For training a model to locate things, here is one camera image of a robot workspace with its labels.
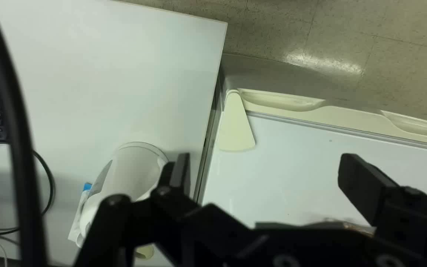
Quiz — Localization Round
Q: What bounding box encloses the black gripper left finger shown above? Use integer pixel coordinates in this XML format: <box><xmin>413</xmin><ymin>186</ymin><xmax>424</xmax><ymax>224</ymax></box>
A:
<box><xmin>152</xmin><ymin>152</ymin><xmax>192</xmax><ymax>202</ymax></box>

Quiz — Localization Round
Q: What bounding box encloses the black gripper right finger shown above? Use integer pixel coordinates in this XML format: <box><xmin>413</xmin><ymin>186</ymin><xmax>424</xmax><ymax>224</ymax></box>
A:
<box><xmin>336</xmin><ymin>153</ymin><xmax>427</xmax><ymax>244</ymax></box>

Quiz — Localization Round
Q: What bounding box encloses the white cup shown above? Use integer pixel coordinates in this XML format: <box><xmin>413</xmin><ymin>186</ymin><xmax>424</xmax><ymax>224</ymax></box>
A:
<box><xmin>66</xmin><ymin>140</ymin><xmax>170</xmax><ymax>250</ymax></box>

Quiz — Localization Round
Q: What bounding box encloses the white mini fridge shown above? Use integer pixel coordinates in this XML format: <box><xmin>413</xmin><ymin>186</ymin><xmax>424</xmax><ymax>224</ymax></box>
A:
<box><xmin>192</xmin><ymin>88</ymin><xmax>427</xmax><ymax>238</ymax></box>

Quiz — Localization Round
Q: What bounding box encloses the thin black desk cable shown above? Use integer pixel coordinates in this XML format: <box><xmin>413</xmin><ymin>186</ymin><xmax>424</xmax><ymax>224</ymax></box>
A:
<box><xmin>0</xmin><ymin>140</ymin><xmax>56</xmax><ymax>238</ymax></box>

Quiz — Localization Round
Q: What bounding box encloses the thick black wrist camera cable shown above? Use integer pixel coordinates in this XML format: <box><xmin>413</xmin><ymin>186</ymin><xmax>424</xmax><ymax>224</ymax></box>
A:
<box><xmin>0</xmin><ymin>0</ymin><xmax>49</xmax><ymax>267</ymax></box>

